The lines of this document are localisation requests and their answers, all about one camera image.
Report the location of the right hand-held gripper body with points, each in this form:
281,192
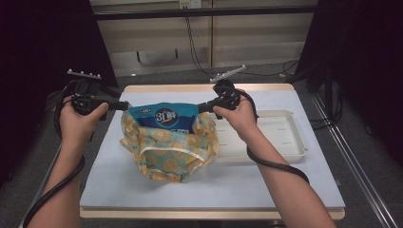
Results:
228,93

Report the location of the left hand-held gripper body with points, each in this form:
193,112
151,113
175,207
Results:
85,95

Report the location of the blue snack packet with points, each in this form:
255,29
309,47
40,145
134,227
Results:
164,115

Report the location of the lemon print cloth bag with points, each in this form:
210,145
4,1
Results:
171,148

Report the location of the white plastic tray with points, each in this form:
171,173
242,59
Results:
275,133

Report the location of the person's right hand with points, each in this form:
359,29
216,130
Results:
240,120

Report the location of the person's left hand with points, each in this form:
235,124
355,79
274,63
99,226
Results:
77,126

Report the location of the black curtain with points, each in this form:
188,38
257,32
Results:
364,63
38,47

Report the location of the white table mat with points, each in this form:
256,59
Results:
221,190

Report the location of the black horizontal bar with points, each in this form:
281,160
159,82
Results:
202,12

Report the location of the wooden table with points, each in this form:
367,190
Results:
190,214

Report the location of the white wall socket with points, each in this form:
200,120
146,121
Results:
190,3

